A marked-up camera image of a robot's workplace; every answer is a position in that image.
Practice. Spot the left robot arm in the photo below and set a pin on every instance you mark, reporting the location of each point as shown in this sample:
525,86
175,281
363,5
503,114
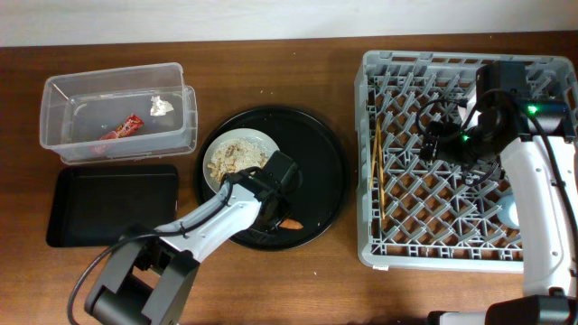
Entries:
148,275

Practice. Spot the blue plastic cup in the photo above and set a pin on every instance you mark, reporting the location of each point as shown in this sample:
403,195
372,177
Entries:
508,211

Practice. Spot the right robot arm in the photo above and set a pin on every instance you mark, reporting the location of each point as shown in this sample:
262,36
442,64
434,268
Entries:
534,142

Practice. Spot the orange carrot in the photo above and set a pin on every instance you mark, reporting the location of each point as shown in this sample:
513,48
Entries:
291,224

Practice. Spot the wooden chopstick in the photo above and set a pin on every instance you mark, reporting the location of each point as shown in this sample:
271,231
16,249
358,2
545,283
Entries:
382,198
374,153

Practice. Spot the round black serving tray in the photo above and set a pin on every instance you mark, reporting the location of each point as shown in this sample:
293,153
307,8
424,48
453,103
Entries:
321,159

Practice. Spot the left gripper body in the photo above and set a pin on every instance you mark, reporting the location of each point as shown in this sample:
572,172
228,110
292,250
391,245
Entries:
269,226

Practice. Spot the grey dishwasher rack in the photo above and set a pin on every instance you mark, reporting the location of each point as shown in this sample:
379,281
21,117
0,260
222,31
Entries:
438,217

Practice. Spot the white tissue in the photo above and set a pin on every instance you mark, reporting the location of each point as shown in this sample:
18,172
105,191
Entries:
160,107

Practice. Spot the black rectangular tray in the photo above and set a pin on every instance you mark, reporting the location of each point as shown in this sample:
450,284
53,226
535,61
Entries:
95,205

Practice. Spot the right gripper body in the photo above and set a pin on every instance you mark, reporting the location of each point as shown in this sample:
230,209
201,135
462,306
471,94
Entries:
450,141

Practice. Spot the red snack wrapper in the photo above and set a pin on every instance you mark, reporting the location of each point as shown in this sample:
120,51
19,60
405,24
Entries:
131,124

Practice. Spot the rice and peanut shells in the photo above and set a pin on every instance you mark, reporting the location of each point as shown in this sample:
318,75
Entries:
234,156

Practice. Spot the grey plate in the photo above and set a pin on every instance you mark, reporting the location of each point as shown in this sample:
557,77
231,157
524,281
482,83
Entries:
265,142

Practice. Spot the clear plastic bin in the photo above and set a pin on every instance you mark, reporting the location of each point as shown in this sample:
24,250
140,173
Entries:
78,108

